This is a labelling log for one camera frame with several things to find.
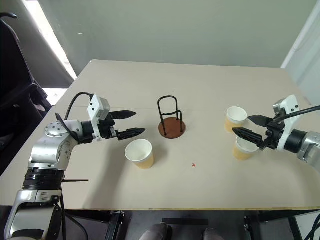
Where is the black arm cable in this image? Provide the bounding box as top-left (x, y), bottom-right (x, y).
top-left (273, 105), bottom-right (320, 123)
top-left (54, 92), bottom-right (95, 145)

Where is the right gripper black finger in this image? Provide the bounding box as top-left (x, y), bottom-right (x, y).
top-left (231, 127), bottom-right (266, 149)
top-left (246, 114), bottom-right (271, 129)

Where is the black table frame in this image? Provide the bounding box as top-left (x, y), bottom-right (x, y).
top-left (62, 209), bottom-right (320, 240)

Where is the tan paper cup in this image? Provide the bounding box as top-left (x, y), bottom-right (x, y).
top-left (124, 138), bottom-right (155, 170)
top-left (231, 136), bottom-right (260, 161)
top-left (224, 106), bottom-right (248, 134)

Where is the dark grey rounded shape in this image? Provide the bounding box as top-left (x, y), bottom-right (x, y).
top-left (202, 227), bottom-right (226, 240)
top-left (139, 222), bottom-right (173, 240)

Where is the black zip tie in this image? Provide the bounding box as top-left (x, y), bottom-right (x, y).
top-left (61, 178), bottom-right (90, 184)

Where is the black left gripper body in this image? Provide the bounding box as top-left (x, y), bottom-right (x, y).
top-left (98, 113), bottom-right (120, 141)

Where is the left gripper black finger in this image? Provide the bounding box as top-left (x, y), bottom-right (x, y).
top-left (116, 127), bottom-right (147, 141)
top-left (109, 109), bottom-right (138, 121)

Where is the black chair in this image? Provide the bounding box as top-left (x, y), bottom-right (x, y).
top-left (0, 12), bottom-right (54, 176)

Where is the white door frame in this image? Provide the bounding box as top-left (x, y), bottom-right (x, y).
top-left (280, 0), bottom-right (320, 106)

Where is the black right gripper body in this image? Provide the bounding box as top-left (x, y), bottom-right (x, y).
top-left (259, 116), bottom-right (286, 151)

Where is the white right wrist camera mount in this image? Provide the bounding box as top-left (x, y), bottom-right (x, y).
top-left (272, 94), bottom-right (301, 151)

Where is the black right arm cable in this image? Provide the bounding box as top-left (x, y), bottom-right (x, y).
top-left (273, 105), bottom-right (320, 123)

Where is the black wire cup holder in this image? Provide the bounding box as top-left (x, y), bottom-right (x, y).
top-left (157, 95), bottom-right (187, 139)

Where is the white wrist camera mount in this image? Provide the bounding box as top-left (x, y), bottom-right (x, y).
top-left (272, 94), bottom-right (301, 151)
top-left (86, 94), bottom-right (112, 142)

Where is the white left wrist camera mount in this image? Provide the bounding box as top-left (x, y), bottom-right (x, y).
top-left (86, 94), bottom-right (112, 142)

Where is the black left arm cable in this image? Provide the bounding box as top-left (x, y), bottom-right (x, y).
top-left (54, 92), bottom-right (95, 145)

